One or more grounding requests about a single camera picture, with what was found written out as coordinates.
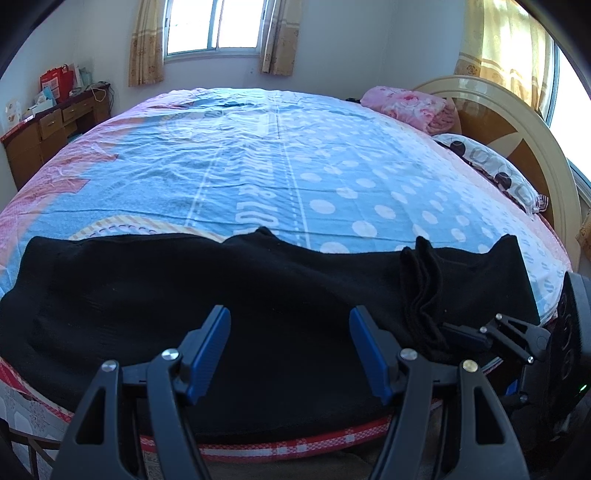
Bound beige patterned curtain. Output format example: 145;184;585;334
259;0;303;77
128;0;167;88

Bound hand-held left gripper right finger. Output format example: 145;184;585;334
348;305;532;480

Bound bright side window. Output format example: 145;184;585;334
547;44;591;176

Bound red paper bag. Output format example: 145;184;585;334
39;65;75;103

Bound pink floral blanket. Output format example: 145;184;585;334
360;86;458;136

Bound white pillow with dark circles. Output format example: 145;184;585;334
431;134;548;214

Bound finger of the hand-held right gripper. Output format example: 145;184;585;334
501;376;532;409
442;314;551;365

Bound wooden desk with drawers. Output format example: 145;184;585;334
1;83;112;191

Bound cream and wood headboard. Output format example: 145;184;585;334
412;75;580;273

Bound black pants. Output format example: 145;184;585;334
0;226;541;437

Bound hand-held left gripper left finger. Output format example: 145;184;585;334
48;305;232;480

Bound bed with blue pink sheet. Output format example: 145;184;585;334
0;87;573;462

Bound yellow patterned curtain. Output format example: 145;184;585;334
453;0;555;123

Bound sliding glass window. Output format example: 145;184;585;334
164;0;271;57

